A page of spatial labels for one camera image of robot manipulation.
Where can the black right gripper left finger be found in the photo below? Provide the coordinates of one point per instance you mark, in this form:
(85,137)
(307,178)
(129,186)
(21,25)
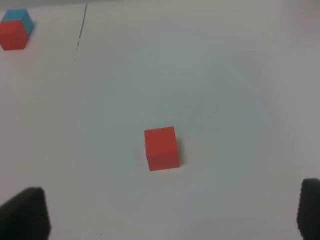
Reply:
(25,216)

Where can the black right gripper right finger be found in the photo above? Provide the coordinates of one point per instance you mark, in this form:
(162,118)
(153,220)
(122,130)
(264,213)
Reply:
(308,214)

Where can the red template cube block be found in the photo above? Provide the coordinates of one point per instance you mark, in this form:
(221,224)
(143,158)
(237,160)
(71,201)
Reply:
(13,36)

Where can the blue template cube block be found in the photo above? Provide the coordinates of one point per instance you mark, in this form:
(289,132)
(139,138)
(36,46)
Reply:
(21,15)

